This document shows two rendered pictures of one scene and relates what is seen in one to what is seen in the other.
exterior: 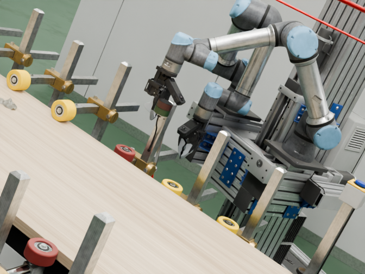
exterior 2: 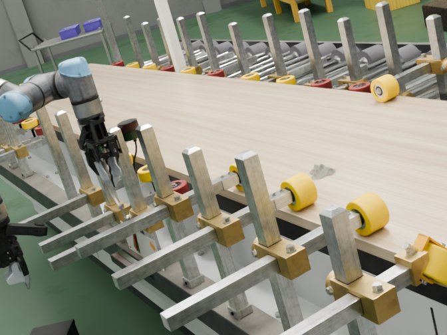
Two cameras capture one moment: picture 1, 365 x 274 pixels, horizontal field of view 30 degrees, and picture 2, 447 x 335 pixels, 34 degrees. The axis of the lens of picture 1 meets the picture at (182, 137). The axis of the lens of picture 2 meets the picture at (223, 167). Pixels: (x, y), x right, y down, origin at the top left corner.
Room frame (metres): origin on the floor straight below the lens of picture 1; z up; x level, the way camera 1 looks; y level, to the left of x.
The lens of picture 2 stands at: (3.87, 1.59, 1.60)
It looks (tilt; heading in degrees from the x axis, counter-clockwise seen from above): 19 degrees down; 220
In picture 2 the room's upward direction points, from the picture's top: 16 degrees counter-clockwise
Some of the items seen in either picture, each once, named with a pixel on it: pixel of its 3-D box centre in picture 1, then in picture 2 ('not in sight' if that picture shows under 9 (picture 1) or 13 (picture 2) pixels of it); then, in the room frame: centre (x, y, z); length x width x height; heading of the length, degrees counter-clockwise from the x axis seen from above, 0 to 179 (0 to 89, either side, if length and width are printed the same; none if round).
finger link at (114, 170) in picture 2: (150, 107); (116, 171); (2.61, 0.17, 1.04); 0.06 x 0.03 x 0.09; 64
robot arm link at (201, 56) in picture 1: (201, 56); (42, 89); (2.67, 0.06, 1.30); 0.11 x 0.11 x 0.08; 16
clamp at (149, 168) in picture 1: (138, 162); (146, 217); (2.51, 0.11, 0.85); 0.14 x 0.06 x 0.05; 65
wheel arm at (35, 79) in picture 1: (60, 79); (213, 232); (2.75, 0.57, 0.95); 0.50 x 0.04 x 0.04; 155
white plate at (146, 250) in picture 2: not in sight; (140, 244); (2.51, 0.05, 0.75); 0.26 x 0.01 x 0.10; 65
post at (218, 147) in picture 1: (199, 187); (106, 185); (2.40, -0.14, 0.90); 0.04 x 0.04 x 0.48; 65
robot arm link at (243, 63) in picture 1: (246, 74); not in sight; (3.32, -0.16, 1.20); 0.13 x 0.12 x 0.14; 91
